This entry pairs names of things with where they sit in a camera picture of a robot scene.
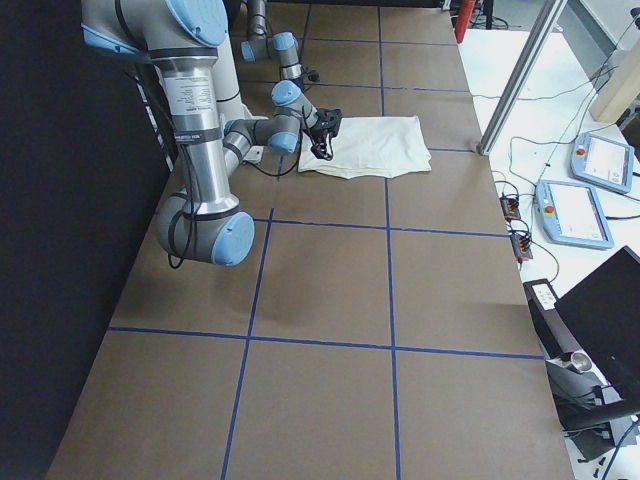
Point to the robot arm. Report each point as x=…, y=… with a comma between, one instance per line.
x=203, y=221
x=260, y=45

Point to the teach pendant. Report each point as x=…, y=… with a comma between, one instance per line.
x=603, y=162
x=571, y=215

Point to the metal cup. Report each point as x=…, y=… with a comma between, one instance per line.
x=579, y=362

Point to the brown paper table cover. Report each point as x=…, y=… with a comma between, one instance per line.
x=377, y=330

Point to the black monitor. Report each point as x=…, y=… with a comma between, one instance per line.
x=602, y=313

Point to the cream long-sleeve cat shirt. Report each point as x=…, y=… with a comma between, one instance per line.
x=385, y=147

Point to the red cylinder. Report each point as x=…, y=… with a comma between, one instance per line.
x=465, y=12

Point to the aluminium frame post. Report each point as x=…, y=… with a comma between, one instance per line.
x=537, y=38

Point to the lower teach pendant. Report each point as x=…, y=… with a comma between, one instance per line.
x=571, y=215

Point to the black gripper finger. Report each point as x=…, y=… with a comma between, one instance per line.
x=322, y=150

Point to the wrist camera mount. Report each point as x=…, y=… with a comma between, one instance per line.
x=310, y=75

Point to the wooden post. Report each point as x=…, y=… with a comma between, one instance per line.
x=622, y=22

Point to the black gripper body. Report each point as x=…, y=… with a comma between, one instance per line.
x=320, y=134

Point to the upper teach pendant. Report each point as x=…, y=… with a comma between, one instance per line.
x=603, y=162

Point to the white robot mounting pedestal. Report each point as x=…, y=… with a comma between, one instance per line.
x=199, y=81

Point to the dark labelled box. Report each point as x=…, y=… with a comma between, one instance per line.
x=554, y=335

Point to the orange black connector strip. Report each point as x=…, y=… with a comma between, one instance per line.
x=519, y=232

